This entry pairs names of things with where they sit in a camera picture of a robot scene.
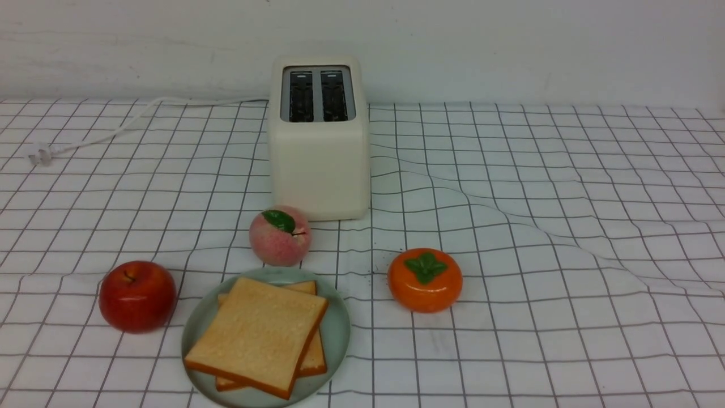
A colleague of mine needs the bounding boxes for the cream white toaster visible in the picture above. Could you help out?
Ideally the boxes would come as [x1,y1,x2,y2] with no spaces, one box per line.
[267,55,371,220]

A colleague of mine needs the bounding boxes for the white grid tablecloth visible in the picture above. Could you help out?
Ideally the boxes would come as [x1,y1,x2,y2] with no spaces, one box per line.
[1,100,724,407]

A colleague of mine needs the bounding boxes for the white toaster power cord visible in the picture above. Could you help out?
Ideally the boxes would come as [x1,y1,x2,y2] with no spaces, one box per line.
[27,97,270,167]

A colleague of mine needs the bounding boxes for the orange persimmon with green leaf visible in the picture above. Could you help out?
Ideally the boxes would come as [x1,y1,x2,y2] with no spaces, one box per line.
[387,248,464,313]

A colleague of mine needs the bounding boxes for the red apple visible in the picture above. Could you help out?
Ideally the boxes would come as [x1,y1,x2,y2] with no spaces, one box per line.
[98,261,177,334]

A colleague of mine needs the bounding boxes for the pink peach with leaf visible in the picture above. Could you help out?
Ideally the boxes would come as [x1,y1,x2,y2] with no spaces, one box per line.
[249,206,312,266]

